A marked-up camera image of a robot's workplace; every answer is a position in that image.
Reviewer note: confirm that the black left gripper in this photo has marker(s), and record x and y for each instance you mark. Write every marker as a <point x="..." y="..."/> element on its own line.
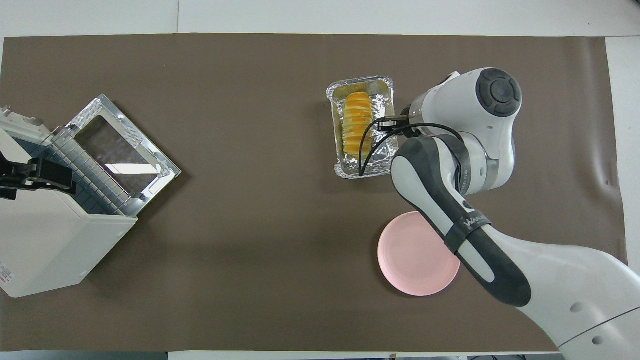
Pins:
<point x="12" y="172"/>

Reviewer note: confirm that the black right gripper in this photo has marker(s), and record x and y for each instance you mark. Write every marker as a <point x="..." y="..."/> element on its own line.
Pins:
<point x="406" y="110"/>

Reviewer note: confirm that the aluminium foil tray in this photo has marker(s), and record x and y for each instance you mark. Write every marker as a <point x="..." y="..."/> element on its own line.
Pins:
<point x="382" y="107"/>

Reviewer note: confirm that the yellow ridged bread loaf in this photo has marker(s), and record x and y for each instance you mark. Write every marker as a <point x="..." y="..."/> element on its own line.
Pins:
<point x="357" y="122"/>

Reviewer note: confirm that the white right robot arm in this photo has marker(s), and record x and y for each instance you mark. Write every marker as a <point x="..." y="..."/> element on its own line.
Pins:
<point x="550" y="280"/>

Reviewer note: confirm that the cream toaster oven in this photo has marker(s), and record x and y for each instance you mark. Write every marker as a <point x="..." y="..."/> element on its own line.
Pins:
<point x="50" y="240"/>

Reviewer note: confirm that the glass oven door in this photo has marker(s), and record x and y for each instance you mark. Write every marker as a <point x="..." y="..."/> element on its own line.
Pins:
<point x="165" y="172"/>

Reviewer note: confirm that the pink round plate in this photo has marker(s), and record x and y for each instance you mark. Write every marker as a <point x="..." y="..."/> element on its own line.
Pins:
<point x="415" y="260"/>

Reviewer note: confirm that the brown table mat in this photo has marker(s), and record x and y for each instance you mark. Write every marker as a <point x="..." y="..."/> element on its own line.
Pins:
<point x="260" y="250"/>

